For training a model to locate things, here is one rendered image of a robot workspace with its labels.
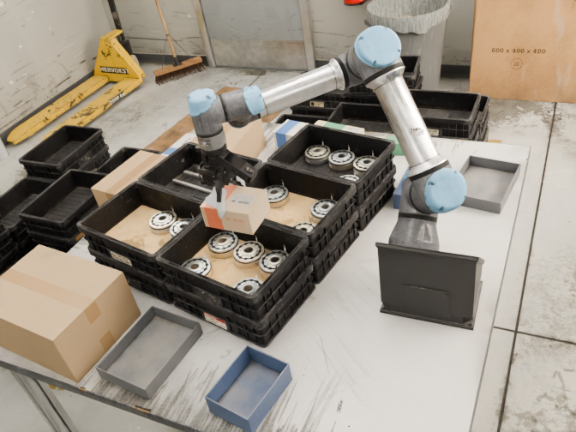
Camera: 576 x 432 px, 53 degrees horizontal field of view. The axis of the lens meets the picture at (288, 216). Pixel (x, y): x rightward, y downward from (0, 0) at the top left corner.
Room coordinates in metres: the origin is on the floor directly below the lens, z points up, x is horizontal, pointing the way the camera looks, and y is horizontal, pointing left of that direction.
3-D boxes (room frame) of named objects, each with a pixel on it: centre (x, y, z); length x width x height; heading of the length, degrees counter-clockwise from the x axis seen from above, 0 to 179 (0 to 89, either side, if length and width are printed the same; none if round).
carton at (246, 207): (1.38, 0.15, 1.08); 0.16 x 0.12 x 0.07; 60
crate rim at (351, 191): (1.62, 0.00, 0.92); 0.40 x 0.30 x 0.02; 49
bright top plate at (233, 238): (1.51, 0.23, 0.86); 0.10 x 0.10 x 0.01
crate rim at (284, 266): (1.39, 0.19, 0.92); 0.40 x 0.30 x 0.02; 49
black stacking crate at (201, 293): (1.39, 0.19, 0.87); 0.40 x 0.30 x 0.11; 49
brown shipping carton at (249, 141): (2.29, 0.21, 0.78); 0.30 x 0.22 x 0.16; 150
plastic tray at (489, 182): (1.74, -0.76, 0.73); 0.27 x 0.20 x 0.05; 142
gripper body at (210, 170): (1.39, 0.17, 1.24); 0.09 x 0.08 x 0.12; 60
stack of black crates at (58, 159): (2.99, 1.19, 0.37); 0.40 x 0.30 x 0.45; 150
